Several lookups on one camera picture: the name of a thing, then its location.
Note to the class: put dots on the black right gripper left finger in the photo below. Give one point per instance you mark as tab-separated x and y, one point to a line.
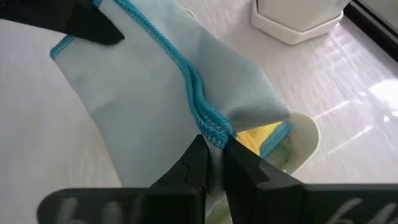
174	202

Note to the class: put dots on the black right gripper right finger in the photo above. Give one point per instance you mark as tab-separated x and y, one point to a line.
280	202

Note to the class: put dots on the pale teal microfiber towel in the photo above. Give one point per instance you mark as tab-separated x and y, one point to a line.
140	93

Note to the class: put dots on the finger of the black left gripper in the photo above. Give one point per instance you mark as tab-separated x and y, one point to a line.
31	12
96	29

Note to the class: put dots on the black aluminium station frame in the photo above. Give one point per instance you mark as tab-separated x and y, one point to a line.
373	31

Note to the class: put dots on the yellow microfiber towel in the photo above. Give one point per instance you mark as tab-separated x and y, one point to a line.
256	138

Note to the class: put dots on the white hexagonal plant pot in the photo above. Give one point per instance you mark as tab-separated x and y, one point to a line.
298	15

